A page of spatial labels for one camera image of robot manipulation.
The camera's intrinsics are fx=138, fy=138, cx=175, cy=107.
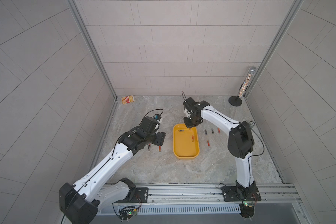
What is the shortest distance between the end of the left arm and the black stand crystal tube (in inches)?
26.8

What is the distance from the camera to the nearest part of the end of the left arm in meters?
0.52

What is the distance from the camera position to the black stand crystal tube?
946 millimetres
